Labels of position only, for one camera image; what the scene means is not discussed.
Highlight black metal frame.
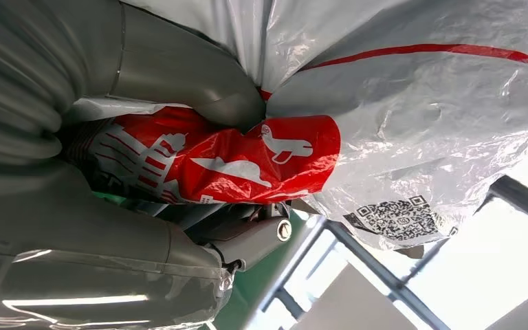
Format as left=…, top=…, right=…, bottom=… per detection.
left=263, top=175, right=528, bottom=330

